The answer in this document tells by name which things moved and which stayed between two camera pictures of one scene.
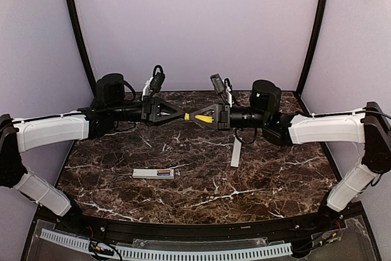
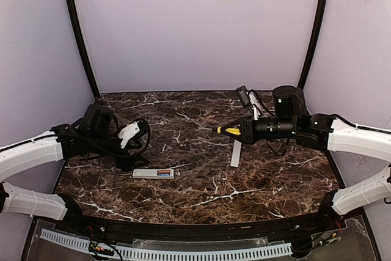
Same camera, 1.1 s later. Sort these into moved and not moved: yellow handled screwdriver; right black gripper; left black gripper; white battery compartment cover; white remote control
Moved: right black gripper; yellow handled screwdriver; left black gripper
Not moved: white battery compartment cover; white remote control
